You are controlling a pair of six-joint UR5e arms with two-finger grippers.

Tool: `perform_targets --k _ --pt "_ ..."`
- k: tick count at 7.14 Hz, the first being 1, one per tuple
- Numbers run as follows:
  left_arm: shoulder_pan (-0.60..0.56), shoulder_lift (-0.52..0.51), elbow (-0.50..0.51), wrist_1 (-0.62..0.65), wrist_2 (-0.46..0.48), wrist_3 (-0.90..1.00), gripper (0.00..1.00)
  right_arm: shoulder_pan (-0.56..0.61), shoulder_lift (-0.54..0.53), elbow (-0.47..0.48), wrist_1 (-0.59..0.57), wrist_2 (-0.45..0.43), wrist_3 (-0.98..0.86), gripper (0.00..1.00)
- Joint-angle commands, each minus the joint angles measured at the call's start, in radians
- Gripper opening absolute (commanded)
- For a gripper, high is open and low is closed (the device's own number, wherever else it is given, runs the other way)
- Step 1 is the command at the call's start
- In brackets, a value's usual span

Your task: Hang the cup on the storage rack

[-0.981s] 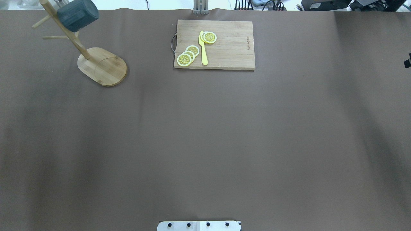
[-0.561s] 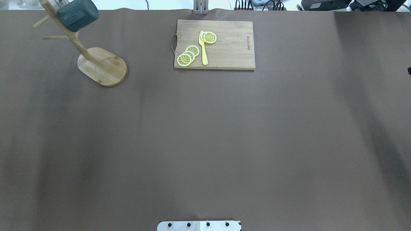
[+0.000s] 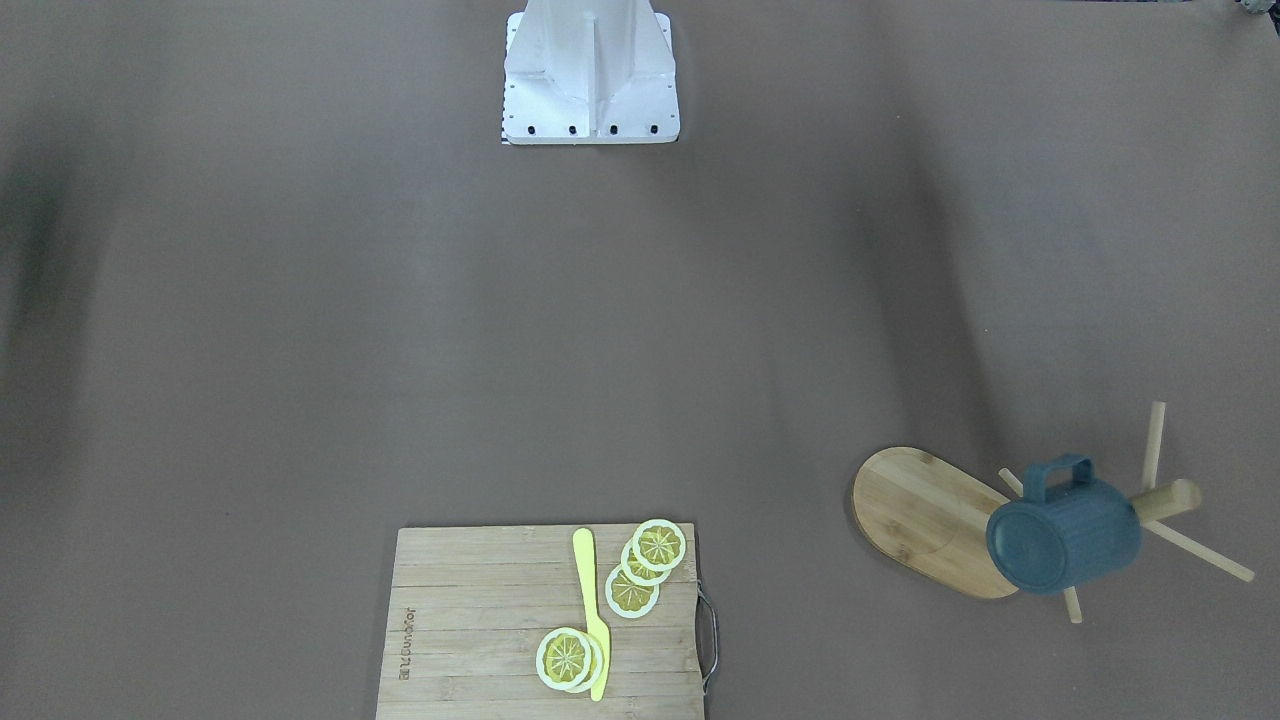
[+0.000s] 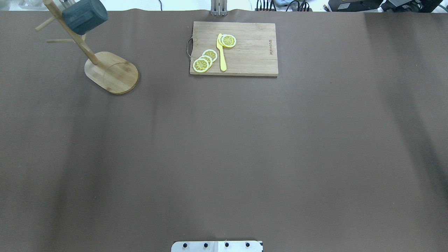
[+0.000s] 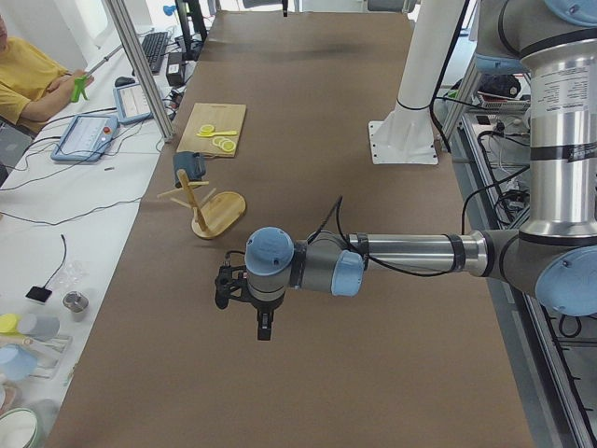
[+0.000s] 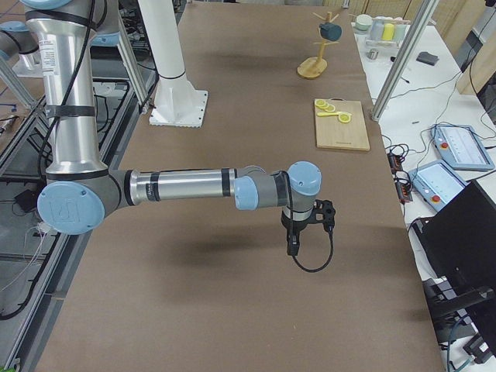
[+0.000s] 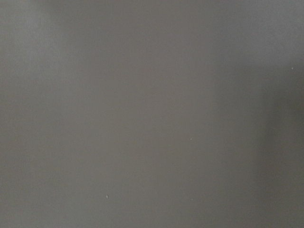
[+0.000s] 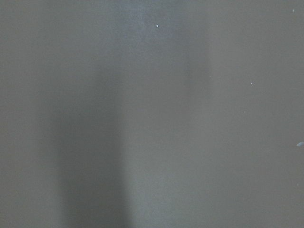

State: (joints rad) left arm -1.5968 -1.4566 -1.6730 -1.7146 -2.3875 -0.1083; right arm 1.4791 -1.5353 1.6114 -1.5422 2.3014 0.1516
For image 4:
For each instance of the blue mug with yellow interior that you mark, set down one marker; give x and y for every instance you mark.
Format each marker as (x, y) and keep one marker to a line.
(85, 15)

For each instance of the bamboo cup rack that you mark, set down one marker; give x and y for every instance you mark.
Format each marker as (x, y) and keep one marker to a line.
(111, 72)

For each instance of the lemon slice front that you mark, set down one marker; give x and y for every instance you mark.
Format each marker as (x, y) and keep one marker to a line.
(200, 66)

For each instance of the lemon slice middle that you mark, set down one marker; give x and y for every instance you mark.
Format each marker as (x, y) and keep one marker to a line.
(207, 58)

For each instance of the lemon slice back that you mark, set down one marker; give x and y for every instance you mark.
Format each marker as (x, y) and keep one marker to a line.
(211, 53)

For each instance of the wooden cutting board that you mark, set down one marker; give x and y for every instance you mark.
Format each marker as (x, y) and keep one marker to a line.
(254, 54)

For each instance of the lemon slice by knife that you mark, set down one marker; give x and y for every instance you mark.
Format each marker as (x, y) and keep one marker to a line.
(227, 40)

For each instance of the metal bracket table edge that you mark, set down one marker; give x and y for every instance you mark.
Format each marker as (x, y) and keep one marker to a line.
(219, 8)

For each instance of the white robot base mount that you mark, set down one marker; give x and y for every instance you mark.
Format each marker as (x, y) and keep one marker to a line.
(218, 246)

